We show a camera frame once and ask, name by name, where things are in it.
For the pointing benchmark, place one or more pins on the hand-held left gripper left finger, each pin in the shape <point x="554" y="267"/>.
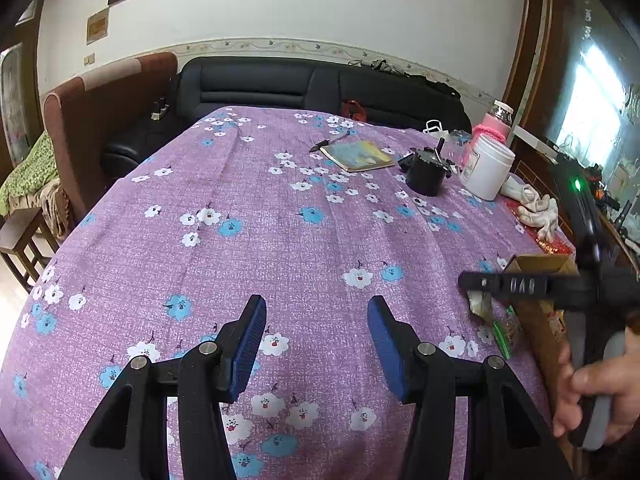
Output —
<point x="247" y="345"/>

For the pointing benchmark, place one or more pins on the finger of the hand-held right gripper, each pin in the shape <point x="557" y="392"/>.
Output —
<point x="480" y="281"/>

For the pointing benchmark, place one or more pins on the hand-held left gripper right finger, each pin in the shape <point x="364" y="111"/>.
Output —
<point x="387" y="345"/>

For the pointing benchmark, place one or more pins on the cream green snack packet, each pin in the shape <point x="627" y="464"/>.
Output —
<point x="480" y="305"/>

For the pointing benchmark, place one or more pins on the clear green-edged snack packet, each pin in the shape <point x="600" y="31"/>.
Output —
<point x="505" y="332"/>

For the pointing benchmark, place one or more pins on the brown cardboard box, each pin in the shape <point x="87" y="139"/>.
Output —
<point x="542" y="325"/>

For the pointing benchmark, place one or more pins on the person's right hand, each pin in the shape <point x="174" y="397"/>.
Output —
<point x="595" y="377"/>

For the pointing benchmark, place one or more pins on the red glossy bag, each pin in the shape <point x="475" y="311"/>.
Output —
<point x="555" y="247"/>

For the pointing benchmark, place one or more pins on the white cloth gloves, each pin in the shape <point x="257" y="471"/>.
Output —
<point x="537" y="215"/>

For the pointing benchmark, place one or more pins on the white plastic jar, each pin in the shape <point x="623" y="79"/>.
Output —
<point x="487" y="170"/>

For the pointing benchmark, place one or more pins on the purple floral tablecloth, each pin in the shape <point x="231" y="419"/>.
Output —
<point x="300" y="240"/>

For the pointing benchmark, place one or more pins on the black cylindrical container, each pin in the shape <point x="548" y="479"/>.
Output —
<point x="424" y="175"/>

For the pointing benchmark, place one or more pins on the wooden sideboard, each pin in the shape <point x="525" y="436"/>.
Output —
<point x="530" y="170"/>

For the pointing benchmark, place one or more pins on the white flat box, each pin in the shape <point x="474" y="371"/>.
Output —
<point x="535" y="142"/>

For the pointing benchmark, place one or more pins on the pink sleeved glass bottle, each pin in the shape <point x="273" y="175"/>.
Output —
<point x="492" y="127"/>

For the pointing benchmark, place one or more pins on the yellow blue notebook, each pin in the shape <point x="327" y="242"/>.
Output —
<point x="357" y="156"/>

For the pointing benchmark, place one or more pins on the dark cloth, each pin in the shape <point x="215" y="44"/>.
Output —
<point x="435" y="85"/>

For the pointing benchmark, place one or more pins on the black marker pen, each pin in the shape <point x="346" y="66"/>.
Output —
<point x="327" y="142"/>

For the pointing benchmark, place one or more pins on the wooden stool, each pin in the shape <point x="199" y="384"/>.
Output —
<point x="20" y="232"/>

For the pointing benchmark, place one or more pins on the black leather sofa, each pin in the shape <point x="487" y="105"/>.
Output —
<point x="260" y="82"/>

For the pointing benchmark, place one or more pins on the brown armchair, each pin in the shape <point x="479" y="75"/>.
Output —
<point x="100" y="125"/>

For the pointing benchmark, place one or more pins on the green leafy blanket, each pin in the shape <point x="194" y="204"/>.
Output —
<point x="30" y="170"/>

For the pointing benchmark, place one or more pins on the small wall plaque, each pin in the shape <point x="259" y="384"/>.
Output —
<point x="97" y="25"/>

